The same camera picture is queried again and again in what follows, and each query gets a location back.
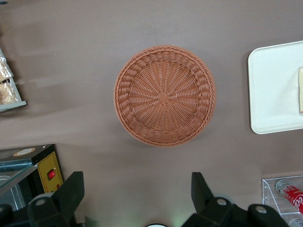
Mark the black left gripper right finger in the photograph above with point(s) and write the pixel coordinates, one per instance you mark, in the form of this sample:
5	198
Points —
208	210

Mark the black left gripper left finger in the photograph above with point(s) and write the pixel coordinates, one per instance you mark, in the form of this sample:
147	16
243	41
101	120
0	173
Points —
61	203

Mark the triangular sandwich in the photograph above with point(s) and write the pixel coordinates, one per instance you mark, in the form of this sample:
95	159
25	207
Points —
300	89

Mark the grey snack tray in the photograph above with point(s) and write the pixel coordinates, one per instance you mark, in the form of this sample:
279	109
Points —
14	105

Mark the brown wicker basket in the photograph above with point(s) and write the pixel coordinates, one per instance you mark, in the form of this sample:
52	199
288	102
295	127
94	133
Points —
165	97

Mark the beige plastic tray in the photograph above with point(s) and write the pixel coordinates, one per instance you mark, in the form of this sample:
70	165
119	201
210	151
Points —
272	94

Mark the black glass food warmer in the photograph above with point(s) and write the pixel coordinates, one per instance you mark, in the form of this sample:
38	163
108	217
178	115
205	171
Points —
47	165

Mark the clear acrylic bottle rack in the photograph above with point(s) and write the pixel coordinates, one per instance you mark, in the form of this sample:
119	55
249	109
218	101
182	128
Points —
268	196

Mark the red cola bottle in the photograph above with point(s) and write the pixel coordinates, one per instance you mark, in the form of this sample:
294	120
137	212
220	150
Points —
293	196

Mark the clear pastry packet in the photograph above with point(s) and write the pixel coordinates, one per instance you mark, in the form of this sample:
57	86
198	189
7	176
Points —
4	68
7	93

